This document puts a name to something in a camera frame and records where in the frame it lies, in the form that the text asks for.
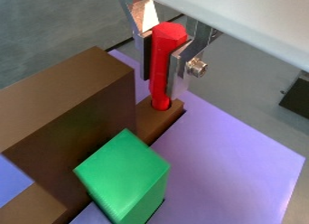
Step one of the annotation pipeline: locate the red hexagonal peg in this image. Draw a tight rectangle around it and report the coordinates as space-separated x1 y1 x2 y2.
150 22 187 111

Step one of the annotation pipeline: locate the purple base board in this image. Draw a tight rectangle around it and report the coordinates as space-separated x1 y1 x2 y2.
0 49 306 224

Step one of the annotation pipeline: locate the green block left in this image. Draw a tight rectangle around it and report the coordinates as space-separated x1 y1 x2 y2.
74 129 170 224

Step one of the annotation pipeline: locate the brown T-shaped block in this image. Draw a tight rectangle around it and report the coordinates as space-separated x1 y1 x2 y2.
0 47 183 224

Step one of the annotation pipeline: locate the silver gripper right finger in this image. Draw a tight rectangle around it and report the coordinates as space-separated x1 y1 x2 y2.
166 17 222 99

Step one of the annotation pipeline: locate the black angle bracket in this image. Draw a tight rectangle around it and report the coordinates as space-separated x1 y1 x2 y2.
278 70 309 119

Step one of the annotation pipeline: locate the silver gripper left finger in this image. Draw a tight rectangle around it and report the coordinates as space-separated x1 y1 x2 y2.
119 0 159 80

